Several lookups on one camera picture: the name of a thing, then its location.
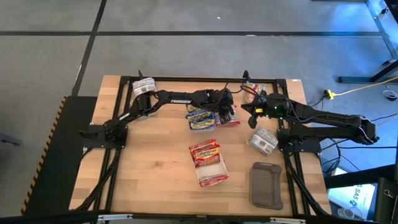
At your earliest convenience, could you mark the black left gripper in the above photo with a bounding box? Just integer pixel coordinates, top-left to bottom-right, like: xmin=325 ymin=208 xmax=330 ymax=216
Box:
xmin=214 ymin=88 xmax=236 ymax=125

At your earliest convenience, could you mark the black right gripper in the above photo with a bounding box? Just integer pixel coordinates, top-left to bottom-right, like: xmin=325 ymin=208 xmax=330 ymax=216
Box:
xmin=241 ymin=90 xmax=292 ymax=129

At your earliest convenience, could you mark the clear plastic bin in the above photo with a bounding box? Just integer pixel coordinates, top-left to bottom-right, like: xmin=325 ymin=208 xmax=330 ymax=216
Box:
xmin=186 ymin=104 xmax=218 ymax=134

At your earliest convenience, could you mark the white plastic bin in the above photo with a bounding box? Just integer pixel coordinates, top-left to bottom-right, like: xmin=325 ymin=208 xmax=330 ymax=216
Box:
xmin=191 ymin=146 xmax=230 ymax=189

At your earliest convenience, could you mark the grey plastic bin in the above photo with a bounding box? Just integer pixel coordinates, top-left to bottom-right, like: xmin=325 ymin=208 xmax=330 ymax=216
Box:
xmin=248 ymin=161 xmax=285 ymax=211

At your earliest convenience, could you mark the black metal beam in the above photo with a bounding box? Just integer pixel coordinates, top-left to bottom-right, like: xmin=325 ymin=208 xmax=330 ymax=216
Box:
xmin=323 ymin=163 xmax=398 ymax=190

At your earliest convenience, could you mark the white printed box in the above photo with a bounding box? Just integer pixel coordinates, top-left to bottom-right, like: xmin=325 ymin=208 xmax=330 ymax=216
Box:
xmin=328 ymin=183 xmax=377 ymax=220

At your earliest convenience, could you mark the clear plastic cup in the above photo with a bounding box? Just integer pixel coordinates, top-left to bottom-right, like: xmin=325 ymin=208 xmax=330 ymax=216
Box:
xmin=337 ymin=207 xmax=355 ymax=220

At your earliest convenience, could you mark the black hazard-striped floor mat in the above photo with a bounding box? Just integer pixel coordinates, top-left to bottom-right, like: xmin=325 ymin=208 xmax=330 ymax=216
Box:
xmin=20 ymin=95 xmax=108 ymax=218

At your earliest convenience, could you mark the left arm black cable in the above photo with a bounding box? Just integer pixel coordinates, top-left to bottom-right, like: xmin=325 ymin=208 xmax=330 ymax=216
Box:
xmin=217 ymin=82 xmax=246 ymax=95

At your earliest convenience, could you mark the black aluminium table frame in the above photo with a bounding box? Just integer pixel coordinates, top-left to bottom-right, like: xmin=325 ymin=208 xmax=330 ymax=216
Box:
xmin=70 ymin=74 xmax=332 ymax=224

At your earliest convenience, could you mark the yellow hanging extension cable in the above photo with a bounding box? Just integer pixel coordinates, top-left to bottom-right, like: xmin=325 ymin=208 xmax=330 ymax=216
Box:
xmin=325 ymin=76 xmax=398 ymax=100

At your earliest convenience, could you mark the metal desk frame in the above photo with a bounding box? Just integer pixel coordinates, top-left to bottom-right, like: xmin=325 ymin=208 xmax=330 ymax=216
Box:
xmin=337 ymin=0 xmax=398 ymax=84

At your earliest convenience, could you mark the silver frame bracket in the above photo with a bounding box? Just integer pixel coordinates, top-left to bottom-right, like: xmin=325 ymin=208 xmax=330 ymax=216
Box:
xmin=98 ymin=213 xmax=134 ymax=222
xmin=269 ymin=217 xmax=307 ymax=224

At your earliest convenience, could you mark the black floor cable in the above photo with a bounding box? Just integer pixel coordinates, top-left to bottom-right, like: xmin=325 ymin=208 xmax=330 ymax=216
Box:
xmin=360 ymin=145 xmax=398 ymax=150
xmin=369 ymin=113 xmax=398 ymax=125

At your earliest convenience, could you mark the white coiled cable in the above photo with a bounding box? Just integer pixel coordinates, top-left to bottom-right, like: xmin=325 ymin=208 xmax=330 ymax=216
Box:
xmin=382 ymin=89 xmax=398 ymax=101

